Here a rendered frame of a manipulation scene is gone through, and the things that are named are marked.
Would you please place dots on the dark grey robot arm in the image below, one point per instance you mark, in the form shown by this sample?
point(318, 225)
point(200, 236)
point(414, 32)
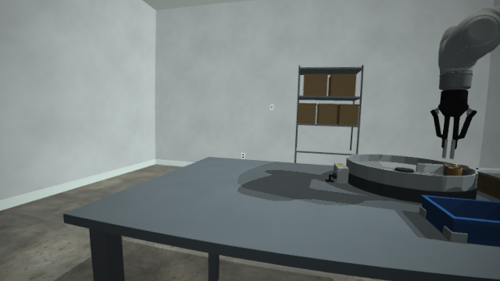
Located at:
point(468, 41)

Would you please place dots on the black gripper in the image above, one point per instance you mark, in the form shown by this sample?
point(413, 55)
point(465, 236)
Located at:
point(453, 104)

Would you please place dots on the blue open crate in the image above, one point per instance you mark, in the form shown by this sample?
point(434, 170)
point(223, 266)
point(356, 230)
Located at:
point(479, 223)

